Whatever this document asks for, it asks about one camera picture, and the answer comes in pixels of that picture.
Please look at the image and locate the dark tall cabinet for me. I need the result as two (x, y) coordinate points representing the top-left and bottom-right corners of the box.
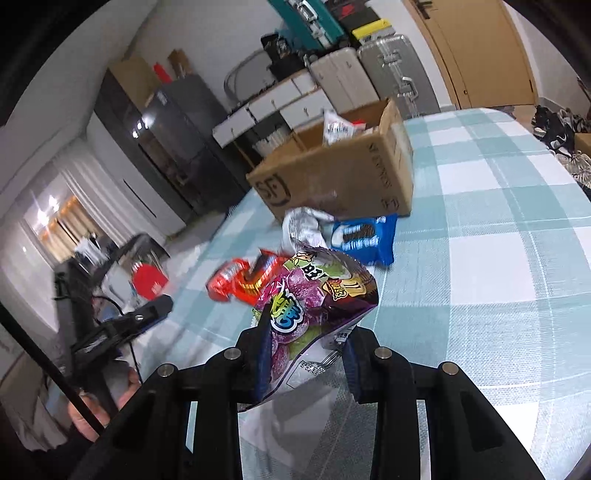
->
(95, 68), (195, 222)

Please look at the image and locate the blue cookie packet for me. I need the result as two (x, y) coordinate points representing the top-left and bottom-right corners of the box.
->
(329, 215), (399, 267)

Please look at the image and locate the tan cardboard carton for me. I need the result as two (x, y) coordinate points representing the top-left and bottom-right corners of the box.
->
(108, 55), (160, 109)

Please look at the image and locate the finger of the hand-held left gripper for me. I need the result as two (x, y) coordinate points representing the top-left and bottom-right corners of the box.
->
(121, 294), (175, 334)

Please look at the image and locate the red paper bag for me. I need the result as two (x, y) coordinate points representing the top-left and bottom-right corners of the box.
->
(131, 263), (170, 300)

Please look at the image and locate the woven laundry basket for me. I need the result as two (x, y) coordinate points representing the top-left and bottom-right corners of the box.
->
(253, 127), (296, 160)

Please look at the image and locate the grey folding chair frame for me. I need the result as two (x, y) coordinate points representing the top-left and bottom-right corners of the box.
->
(224, 48), (278, 102)

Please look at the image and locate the dark refrigerator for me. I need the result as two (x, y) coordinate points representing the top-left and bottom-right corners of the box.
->
(136, 74), (252, 217)

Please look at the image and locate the red white snack packet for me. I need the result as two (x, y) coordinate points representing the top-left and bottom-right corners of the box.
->
(322, 110), (366, 146)

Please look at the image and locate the purple grape candy packet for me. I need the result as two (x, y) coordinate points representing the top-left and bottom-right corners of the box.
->
(252, 244), (380, 411)

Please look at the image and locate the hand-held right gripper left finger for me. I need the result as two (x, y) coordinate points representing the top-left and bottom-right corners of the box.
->
(69, 316), (276, 480)

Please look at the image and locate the black cable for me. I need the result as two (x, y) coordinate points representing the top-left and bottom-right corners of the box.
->
(0, 302), (109, 437)

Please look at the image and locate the black bag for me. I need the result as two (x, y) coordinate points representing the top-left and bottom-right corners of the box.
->
(261, 32), (305, 77)

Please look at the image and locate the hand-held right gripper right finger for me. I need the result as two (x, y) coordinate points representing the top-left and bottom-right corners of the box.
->
(342, 327), (548, 480)

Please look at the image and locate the silver noodle snack packet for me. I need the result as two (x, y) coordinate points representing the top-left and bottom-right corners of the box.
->
(283, 207), (334, 257)

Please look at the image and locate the tall black shoe box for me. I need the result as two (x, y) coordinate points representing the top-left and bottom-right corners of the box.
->
(339, 4), (386, 33)

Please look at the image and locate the pile of floor shoes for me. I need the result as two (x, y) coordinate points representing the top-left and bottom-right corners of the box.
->
(531, 105), (591, 190)

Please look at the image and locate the yellow black shoe box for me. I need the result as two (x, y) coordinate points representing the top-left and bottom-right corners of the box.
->
(352, 19), (397, 44)

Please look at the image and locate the teal suitcase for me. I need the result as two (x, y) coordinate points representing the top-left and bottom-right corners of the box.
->
(268, 0), (348, 52)

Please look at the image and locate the white drawer cabinet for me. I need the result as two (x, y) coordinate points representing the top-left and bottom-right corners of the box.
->
(212, 69), (334, 149)

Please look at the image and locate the brown cardboard sheet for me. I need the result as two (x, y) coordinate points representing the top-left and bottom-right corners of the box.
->
(167, 48), (197, 78)

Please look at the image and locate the person's left hand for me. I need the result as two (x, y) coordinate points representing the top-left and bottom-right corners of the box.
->
(68, 367), (145, 439)

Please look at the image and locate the beige suitcase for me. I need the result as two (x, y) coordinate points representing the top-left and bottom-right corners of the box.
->
(308, 46), (385, 114)

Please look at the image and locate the tan wooden door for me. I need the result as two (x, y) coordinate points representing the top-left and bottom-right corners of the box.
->
(402, 0), (539, 112)

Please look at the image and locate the silver suitcase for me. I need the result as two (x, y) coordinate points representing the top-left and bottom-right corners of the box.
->
(358, 32), (441, 121)

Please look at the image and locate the brown cardboard box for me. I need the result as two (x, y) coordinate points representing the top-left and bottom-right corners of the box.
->
(246, 98), (415, 223)

